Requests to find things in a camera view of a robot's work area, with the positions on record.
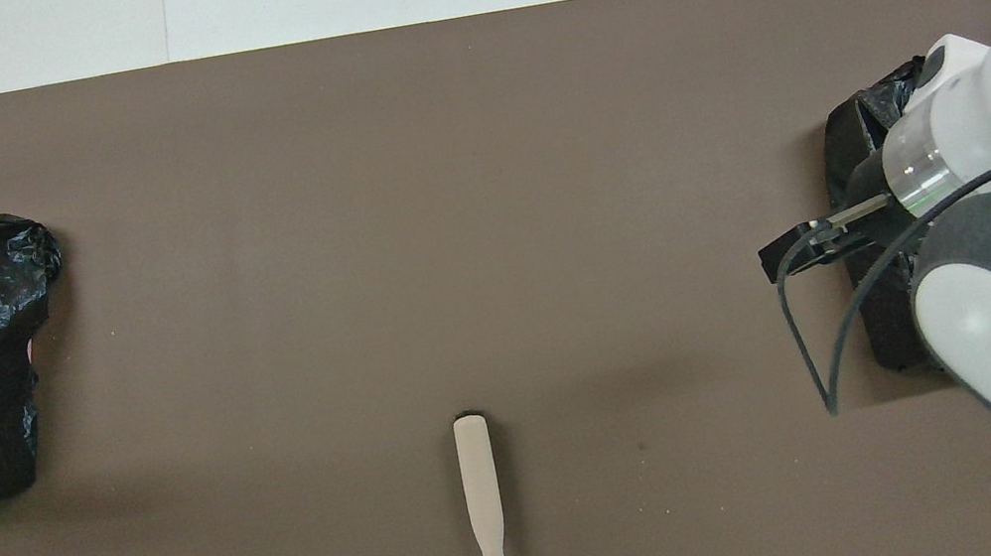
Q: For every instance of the beige hand brush black bristles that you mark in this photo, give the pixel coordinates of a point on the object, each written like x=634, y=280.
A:
x=479, y=482

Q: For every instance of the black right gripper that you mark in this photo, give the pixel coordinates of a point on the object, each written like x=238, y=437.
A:
x=874, y=194

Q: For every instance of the brown table mat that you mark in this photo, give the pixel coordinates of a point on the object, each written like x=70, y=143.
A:
x=430, y=128

